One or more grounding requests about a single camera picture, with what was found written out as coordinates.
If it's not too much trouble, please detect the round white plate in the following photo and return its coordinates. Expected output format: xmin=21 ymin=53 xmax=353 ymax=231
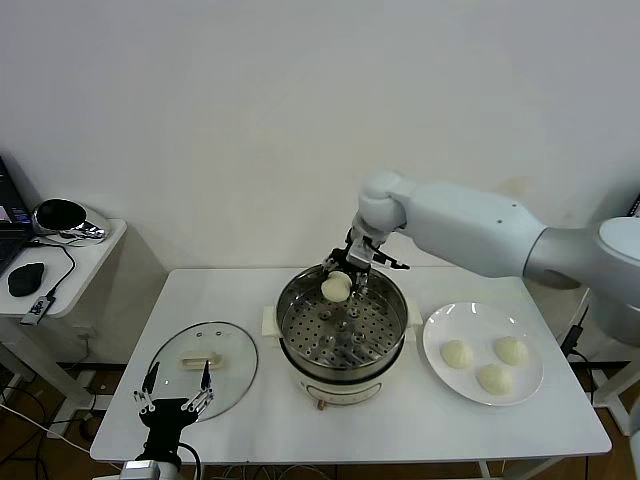
xmin=422 ymin=301 xmax=545 ymax=407

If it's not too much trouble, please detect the black power adapter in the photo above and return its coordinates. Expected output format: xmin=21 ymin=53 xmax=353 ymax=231
xmin=560 ymin=324 xmax=585 ymax=357

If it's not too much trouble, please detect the grey white cable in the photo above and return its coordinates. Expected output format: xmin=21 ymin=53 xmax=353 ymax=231
xmin=577 ymin=289 xmax=594 ymax=329

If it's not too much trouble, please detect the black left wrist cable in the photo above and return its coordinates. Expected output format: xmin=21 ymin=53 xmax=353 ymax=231
xmin=177 ymin=442 xmax=203 ymax=480

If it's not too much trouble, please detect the black hanging cable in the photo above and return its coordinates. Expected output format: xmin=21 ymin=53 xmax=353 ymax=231
xmin=569 ymin=349 xmax=601 ymax=406

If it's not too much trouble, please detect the grey usb hub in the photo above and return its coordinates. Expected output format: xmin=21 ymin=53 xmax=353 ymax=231
xmin=19 ymin=294 xmax=57 ymax=327

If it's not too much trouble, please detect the black computer mouse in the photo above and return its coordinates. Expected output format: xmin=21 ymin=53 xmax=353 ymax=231
xmin=7 ymin=262 xmax=46 ymax=299

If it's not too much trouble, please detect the black floor cable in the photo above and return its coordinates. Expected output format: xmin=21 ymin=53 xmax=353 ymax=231
xmin=0 ymin=369 xmax=51 ymax=461

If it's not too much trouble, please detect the white floor cable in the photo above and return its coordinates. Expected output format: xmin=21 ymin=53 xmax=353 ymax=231
xmin=0 ymin=402 xmax=96 ymax=456

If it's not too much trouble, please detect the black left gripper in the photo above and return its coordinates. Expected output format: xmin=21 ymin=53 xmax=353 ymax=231
xmin=132 ymin=359 xmax=217 ymax=459

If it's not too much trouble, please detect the white steamed baozi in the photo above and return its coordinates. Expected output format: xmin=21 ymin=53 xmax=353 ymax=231
xmin=477 ymin=363 xmax=514 ymax=396
xmin=493 ymin=335 xmax=530 ymax=365
xmin=320 ymin=272 xmax=351 ymax=303
xmin=440 ymin=339 xmax=475 ymax=371

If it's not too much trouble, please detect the perforated steel steamer basket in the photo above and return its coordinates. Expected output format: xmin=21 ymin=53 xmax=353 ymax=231
xmin=277 ymin=262 xmax=409 ymax=382

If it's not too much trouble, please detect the thin black cable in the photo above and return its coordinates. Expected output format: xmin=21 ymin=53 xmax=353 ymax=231
xmin=27 ymin=238 xmax=79 ymax=301

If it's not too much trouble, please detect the cream electric cooker base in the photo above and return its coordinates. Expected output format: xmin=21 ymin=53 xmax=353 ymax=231
xmin=261 ymin=297 xmax=422 ymax=412

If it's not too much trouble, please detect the chrome and black headset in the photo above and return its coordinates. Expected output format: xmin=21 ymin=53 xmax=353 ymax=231
xmin=31 ymin=197 xmax=112 ymax=246

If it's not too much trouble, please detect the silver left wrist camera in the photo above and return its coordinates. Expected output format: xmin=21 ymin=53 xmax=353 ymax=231
xmin=118 ymin=459 xmax=162 ymax=480

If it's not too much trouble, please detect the round glass pot lid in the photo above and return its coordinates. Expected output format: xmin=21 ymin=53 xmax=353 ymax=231
xmin=146 ymin=321 xmax=260 ymax=424

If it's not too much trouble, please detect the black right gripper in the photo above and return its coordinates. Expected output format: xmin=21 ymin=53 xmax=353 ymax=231
xmin=322 ymin=247 xmax=374 ymax=301

